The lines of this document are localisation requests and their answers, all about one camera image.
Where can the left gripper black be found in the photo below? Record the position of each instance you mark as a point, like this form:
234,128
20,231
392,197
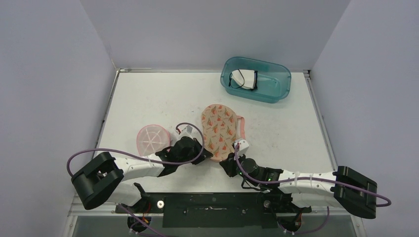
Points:
204,155

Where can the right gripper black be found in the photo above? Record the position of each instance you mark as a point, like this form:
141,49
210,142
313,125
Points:
231,167

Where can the floral mesh laundry bag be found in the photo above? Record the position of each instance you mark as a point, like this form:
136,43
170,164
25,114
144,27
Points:
221,128

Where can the teal plastic bin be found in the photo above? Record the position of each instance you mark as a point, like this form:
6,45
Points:
255,79

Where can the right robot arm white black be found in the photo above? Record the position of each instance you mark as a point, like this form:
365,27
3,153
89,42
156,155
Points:
344,188

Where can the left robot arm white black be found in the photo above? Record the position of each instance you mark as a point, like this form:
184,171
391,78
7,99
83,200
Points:
109,179

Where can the pink round mesh laundry bag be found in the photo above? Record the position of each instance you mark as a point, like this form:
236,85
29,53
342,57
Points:
151,139

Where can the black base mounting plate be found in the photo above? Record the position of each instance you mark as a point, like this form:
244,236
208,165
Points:
217,210

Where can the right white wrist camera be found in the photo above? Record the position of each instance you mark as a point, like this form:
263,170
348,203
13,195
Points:
241,146

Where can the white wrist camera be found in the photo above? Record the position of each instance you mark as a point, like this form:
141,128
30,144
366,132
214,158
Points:
187,131
241,146

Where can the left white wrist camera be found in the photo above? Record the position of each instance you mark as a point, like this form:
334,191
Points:
187,131

